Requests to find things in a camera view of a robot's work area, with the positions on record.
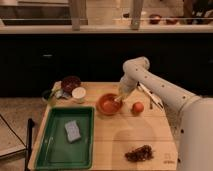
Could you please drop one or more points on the yellow banana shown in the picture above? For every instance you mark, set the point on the yellow banana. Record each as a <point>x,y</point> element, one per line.
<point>118,99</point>

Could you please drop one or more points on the green plastic tray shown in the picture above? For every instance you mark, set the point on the green plastic tray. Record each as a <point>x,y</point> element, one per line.
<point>55,151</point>

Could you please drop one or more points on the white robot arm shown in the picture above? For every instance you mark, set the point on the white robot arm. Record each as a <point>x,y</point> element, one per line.
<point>196,138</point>

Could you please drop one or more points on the grey blue sponge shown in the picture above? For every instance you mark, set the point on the grey blue sponge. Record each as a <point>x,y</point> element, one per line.
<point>73,131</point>

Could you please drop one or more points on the black chair frame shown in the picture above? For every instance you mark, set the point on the black chair frame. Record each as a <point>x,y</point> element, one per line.
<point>24,148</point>

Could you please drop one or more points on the bunch of dark grapes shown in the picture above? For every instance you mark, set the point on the bunch of dark grapes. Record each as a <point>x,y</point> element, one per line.
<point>140,154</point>

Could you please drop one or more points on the small crumpled foil item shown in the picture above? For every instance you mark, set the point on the small crumpled foil item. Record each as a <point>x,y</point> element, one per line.
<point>61,94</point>

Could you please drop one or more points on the white cup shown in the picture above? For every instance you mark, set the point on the white cup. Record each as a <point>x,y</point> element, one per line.
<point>79,94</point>

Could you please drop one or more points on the red bowl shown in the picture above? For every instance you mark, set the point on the red bowl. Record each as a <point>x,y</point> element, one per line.
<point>107,104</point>

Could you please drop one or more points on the orange fruit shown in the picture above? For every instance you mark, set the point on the orange fruit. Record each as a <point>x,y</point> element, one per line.
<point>137,108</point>

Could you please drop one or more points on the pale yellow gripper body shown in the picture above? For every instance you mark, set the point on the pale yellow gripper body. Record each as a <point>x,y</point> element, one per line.
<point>123,96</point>

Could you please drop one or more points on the dark brown bowl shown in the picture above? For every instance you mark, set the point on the dark brown bowl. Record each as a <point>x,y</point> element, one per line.
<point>69,83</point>

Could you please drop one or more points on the black and white tool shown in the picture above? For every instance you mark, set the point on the black and white tool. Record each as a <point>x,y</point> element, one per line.
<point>153,97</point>

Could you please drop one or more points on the dark green cup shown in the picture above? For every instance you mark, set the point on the dark green cup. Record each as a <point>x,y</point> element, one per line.
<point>48,97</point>

